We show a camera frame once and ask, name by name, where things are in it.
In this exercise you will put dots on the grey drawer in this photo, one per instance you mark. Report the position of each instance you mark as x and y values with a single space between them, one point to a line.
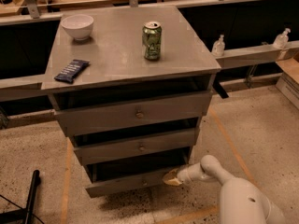
132 147
108 179
102 118

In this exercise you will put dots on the cardboard box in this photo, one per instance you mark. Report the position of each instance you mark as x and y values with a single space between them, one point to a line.
288 83

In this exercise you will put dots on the clear sanitizer bottle left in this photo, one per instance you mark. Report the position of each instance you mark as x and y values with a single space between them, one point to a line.
218 46

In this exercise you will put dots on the black stand leg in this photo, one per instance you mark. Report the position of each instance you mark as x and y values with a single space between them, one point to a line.
24 214

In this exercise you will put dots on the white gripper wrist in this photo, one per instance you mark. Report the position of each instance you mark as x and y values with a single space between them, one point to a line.
183 174

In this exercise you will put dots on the grey wooden drawer cabinet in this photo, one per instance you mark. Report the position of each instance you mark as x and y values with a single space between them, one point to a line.
118 72

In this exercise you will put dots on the dark blue snack bar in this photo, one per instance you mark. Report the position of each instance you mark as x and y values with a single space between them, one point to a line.
71 71

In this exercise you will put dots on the grey middle drawer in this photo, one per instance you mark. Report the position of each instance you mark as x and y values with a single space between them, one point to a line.
132 147

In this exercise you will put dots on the clear sanitizer bottle right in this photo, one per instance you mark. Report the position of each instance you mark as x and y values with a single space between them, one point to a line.
282 39

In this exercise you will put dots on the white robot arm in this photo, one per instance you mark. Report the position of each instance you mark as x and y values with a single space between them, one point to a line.
241 202

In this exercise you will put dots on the grey top drawer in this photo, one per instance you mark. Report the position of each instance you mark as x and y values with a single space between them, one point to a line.
102 118

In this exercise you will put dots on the white ceramic bowl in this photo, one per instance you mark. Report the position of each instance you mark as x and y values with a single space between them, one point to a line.
78 26

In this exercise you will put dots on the grey bottom drawer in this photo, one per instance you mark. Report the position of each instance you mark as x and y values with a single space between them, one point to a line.
108 179

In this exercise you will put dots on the clear sanitizer bottle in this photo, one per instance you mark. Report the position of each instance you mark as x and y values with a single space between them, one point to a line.
282 39
218 46

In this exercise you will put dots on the green soda can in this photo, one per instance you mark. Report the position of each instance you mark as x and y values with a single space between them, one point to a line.
151 40

